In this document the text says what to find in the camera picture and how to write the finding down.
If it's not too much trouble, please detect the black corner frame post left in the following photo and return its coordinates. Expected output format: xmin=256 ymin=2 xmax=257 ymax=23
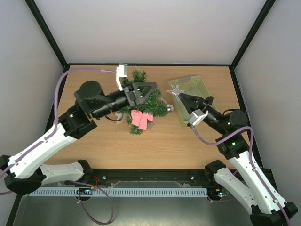
xmin=25 ymin=0 xmax=68 ymax=68

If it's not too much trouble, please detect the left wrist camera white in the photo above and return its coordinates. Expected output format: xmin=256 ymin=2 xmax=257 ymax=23
xmin=116 ymin=64 xmax=128 ymax=91

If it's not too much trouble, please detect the light blue slotted cable duct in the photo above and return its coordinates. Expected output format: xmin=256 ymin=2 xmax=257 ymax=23
xmin=29 ymin=187 xmax=207 ymax=197

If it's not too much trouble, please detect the pink bow ornament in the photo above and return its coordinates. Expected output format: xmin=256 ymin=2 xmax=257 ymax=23
xmin=131 ymin=109 xmax=153 ymax=130

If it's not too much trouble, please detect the black corner frame post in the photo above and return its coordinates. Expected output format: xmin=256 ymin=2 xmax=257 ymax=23
xmin=25 ymin=0 xmax=68 ymax=68
xmin=230 ymin=0 xmax=276 ymax=71

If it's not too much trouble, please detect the light green plastic basket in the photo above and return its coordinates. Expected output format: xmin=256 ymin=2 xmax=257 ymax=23
xmin=168 ymin=75 xmax=218 ymax=127

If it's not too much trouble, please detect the small green christmas tree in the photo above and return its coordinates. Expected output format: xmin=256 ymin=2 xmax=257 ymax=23
xmin=117 ymin=69 xmax=170 ymax=136

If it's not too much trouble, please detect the silver star ornament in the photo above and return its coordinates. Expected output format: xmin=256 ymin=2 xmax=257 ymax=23
xmin=167 ymin=84 xmax=184 ymax=101

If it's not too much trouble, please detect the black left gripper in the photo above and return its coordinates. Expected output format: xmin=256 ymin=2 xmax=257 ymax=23
xmin=92 ymin=83 xmax=157 ymax=120

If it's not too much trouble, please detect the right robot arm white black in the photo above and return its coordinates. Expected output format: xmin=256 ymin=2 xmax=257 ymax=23
xmin=179 ymin=93 xmax=298 ymax=226

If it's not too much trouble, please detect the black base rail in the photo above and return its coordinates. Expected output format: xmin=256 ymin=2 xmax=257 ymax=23
xmin=80 ymin=169 xmax=219 ymax=188

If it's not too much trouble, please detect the black corner frame post right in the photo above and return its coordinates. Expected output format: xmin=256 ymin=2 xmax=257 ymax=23
xmin=230 ymin=0 xmax=276 ymax=71

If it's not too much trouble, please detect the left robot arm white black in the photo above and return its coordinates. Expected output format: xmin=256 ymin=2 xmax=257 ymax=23
xmin=0 ymin=81 xmax=157 ymax=195

